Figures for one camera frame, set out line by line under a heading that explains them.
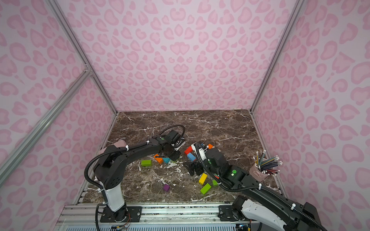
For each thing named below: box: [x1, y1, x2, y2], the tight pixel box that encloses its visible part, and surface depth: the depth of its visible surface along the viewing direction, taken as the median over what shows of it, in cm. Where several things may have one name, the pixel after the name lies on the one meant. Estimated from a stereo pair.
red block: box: [184, 145, 193, 155], surface depth 96 cm
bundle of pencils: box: [252, 150, 284, 177], surface depth 80 cm
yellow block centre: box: [198, 172, 208, 186], surface depth 84 cm
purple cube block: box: [163, 183, 172, 193], surface depth 83 cm
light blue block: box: [186, 152, 197, 162], surface depth 94 cm
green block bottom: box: [200, 182, 212, 195], surface depth 82 cm
